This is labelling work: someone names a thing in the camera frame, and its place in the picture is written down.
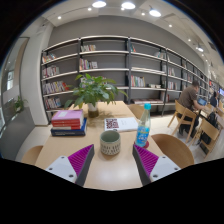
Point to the laptop on far table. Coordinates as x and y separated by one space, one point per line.
202 101

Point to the seated man brown shirt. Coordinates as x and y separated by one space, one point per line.
188 99

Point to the small plant by window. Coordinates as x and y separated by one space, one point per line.
19 104

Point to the clear bottle blue cap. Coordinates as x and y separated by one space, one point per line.
144 126

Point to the wooden chair near left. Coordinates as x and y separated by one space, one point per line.
31 156

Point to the dark blue bottom book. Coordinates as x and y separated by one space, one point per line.
73 132

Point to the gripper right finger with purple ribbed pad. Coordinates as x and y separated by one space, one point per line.
152 167

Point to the red middle book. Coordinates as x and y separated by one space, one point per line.
72 123

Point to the pink top book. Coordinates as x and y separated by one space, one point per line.
68 115

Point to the black backpack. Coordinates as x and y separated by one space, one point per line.
209 129

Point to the wooden chair with backpack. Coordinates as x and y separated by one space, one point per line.
213 150

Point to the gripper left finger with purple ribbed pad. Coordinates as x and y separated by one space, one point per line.
75 167

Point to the long wooden table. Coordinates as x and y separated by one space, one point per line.
108 170

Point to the large grey bookshelf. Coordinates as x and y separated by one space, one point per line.
143 71

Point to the wooden chair near right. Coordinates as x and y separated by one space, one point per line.
175 149

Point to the white booklet with QR code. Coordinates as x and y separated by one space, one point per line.
120 124

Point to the wooden chair far right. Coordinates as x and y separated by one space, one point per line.
137 110

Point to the red round coaster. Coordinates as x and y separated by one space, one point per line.
146 145

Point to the wooden chair under man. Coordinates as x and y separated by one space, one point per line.
184 117

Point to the potted green plant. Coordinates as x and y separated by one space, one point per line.
93 90

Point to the green patterned ceramic cup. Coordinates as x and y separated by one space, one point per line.
110 142

